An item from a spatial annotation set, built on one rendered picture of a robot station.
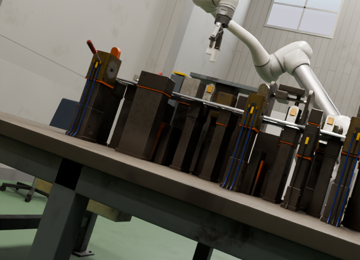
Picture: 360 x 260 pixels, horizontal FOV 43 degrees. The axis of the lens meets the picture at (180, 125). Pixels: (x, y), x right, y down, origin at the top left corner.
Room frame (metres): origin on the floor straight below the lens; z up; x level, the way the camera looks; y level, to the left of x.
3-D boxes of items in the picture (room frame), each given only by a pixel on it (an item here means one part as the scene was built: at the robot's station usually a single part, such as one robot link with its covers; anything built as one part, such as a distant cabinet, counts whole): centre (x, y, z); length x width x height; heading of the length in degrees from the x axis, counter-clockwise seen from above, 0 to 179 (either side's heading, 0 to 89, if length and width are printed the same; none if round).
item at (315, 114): (1.91, -0.54, 0.91); 0.07 x 0.05 x 0.42; 158
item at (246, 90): (2.20, -0.16, 1.16); 0.37 x 0.14 x 0.02; 68
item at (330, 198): (1.44, -0.55, 0.87); 0.12 x 0.07 x 0.35; 158
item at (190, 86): (2.09, -0.01, 0.90); 0.13 x 0.08 x 0.41; 158
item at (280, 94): (1.95, -0.42, 0.95); 0.18 x 0.13 x 0.49; 68
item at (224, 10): (2.25, -0.04, 1.51); 0.09 x 0.09 x 0.06
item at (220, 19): (2.25, -0.04, 1.44); 0.08 x 0.07 x 0.09; 167
